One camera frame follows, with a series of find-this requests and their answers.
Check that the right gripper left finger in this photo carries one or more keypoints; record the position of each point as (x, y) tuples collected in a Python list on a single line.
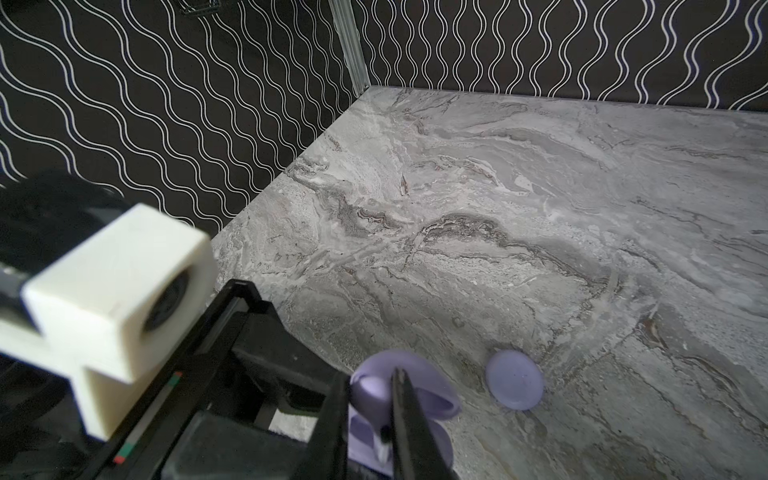
[(326, 454)]

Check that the purple earbud charging case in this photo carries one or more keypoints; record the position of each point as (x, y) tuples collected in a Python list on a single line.
[(370, 426)]

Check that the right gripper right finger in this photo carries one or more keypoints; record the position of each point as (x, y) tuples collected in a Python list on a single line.
[(416, 453)]

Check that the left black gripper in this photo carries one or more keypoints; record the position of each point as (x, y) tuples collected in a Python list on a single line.
[(238, 399)]

